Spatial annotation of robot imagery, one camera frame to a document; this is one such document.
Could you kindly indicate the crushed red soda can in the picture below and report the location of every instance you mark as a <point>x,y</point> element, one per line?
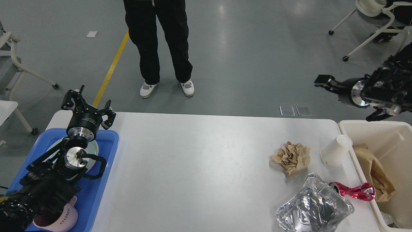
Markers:
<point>364,192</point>

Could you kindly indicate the floor socket plate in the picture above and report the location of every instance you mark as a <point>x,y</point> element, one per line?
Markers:
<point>304,111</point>
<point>287,111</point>

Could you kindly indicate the pink mug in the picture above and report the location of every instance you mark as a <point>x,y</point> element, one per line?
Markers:
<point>61,221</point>

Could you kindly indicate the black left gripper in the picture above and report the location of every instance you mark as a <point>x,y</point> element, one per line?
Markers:
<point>83,123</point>

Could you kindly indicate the white chair left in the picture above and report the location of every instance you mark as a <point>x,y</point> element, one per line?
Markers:
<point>12,70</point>

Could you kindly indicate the left floor socket plate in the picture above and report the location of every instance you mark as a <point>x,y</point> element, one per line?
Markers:
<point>287,111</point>

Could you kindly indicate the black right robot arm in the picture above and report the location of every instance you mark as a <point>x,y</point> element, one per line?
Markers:
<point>388,89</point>

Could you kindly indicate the beige plastic bin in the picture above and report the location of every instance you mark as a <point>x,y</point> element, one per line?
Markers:
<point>391,143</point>

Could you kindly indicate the white office chair right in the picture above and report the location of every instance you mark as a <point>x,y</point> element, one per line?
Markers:
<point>381,14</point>

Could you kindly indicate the right floor socket plate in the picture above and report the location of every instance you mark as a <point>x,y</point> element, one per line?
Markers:
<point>304,111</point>

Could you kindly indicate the white paper cup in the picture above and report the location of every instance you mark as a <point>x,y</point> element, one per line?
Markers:
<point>334,153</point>

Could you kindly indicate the light green plate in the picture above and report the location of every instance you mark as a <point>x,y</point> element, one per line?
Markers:
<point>92,148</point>

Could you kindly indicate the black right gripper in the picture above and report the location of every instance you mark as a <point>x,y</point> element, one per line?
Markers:
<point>349,91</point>

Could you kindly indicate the aluminium foil tray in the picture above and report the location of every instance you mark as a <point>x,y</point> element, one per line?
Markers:
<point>317,207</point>

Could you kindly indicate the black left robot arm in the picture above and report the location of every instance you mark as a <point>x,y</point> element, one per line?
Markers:
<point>51,179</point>

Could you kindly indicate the brown paper bag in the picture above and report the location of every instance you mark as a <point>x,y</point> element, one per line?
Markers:
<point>374,173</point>

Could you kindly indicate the brown paper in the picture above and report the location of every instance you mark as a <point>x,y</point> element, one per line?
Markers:
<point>294,158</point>

